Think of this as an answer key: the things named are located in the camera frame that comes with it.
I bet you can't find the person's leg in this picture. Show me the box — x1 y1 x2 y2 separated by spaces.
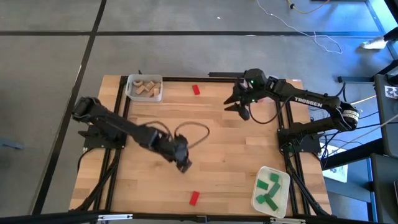
382 26 398 42

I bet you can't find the black aluminium table frame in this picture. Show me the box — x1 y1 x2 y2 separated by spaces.
70 75 332 217

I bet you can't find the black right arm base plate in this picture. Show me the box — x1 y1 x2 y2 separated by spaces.
277 127 322 154

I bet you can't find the orange floor cable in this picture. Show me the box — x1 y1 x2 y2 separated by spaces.
285 0 331 15

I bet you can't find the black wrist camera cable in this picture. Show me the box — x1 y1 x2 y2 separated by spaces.
248 95 293 125
144 119 211 150

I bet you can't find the white paper sheet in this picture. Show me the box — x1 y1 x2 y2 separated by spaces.
322 146 349 184

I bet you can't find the shallow white plastic bin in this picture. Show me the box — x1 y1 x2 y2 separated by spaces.
251 166 291 220

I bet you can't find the white marker tag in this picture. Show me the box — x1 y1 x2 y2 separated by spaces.
384 85 398 100

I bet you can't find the black crossbeam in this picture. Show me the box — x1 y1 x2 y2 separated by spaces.
0 210 398 224

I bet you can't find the grey floor object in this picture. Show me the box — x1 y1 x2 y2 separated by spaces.
0 138 25 152

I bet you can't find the long green block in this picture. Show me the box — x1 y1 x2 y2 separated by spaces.
267 182 281 198
264 194 279 212

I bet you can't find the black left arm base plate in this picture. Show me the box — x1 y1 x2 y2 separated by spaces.
77 124 128 149

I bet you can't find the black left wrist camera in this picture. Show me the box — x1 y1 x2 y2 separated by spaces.
177 158 193 174

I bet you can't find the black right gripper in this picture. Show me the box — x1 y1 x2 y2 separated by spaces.
223 68 271 116

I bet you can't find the black side table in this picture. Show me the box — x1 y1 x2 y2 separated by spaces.
369 58 398 224

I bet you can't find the green wedge block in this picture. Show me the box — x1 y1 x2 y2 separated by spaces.
256 178 270 191

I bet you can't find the white handled storage bin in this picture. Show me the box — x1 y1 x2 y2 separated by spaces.
124 73 164 103

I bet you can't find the silver metal bracket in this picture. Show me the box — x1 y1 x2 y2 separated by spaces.
269 217 307 224
98 213 134 222

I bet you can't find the yellow floor cable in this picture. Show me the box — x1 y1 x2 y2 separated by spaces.
349 94 377 106

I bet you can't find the white floor cable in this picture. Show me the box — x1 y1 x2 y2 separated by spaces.
256 0 343 55

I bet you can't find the black floor bar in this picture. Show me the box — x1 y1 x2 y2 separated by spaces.
337 58 398 84

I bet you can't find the person's shoe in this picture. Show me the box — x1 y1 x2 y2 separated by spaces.
359 36 388 50

